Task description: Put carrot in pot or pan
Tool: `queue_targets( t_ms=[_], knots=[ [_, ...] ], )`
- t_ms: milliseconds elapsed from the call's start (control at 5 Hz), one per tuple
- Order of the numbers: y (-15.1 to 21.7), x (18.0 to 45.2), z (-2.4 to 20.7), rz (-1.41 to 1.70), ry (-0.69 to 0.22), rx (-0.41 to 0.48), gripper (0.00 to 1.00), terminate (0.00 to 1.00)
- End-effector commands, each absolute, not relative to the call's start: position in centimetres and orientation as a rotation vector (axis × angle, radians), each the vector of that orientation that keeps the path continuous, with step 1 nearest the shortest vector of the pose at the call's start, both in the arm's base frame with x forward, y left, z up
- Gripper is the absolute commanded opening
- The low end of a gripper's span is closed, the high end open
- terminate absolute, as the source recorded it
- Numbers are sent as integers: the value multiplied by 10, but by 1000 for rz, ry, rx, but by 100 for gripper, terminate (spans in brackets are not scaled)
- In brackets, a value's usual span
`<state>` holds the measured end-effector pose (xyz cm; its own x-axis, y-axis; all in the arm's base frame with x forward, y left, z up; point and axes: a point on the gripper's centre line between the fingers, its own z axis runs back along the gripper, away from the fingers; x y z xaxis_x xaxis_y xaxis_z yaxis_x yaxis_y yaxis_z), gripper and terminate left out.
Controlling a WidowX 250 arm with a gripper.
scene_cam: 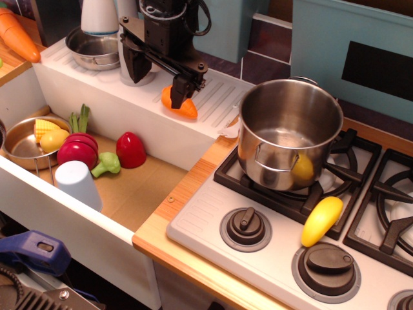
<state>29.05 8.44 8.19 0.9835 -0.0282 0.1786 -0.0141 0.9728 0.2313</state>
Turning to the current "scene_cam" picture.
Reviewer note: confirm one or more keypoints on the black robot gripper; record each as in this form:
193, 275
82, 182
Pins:
164, 37

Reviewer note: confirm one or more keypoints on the small orange toy carrot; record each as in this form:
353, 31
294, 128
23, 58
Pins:
187, 109

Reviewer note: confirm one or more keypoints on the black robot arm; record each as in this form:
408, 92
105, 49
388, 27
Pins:
164, 37

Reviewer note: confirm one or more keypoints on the large steel pot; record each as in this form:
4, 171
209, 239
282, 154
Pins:
287, 128

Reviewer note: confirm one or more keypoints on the small steel pan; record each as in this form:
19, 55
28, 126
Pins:
20, 146

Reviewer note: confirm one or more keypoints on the large orange toy carrot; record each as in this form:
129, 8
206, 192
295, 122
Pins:
15, 37

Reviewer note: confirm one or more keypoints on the steel bowl on ledge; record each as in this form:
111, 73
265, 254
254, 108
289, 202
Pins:
98, 53

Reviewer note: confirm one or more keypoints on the grey toy faucet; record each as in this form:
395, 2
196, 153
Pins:
130, 8

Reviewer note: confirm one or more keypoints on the red toy pepper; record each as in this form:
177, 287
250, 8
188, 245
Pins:
130, 151

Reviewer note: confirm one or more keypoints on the white bottle blue band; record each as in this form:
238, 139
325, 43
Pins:
99, 17

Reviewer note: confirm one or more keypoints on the green toy broccoli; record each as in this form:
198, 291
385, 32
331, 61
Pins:
108, 162

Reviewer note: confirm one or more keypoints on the red toy radish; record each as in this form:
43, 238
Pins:
79, 146

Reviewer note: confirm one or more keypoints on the yellow toy corn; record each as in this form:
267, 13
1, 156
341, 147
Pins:
41, 127

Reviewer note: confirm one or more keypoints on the light blue plastic cup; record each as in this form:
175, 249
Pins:
75, 179

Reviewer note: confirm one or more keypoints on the left black stove knob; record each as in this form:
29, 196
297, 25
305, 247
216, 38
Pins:
246, 230

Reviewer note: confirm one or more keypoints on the black stove knob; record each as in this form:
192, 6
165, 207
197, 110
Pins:
401, 300
246, 230
326, 273

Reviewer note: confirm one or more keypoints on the left black stove grate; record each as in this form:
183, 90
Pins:
350, 163

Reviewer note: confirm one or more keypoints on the black stove grate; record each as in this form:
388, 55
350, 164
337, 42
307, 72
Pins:
382, 226
350, 163

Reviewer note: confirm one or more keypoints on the yellow toy squash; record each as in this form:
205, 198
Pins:
324, 215

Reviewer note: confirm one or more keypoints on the blue clamp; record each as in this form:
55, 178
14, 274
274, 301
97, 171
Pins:
36, 250

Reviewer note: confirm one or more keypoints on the middle black stove knob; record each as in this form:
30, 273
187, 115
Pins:
326, 273

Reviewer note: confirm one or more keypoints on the right black stove grate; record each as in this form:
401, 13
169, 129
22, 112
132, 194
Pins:
382, 226

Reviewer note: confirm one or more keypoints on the right black stove knob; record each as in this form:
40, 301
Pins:
401, 300

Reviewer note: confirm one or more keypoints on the grey metal mount bracket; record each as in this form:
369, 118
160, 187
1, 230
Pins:
24, 289

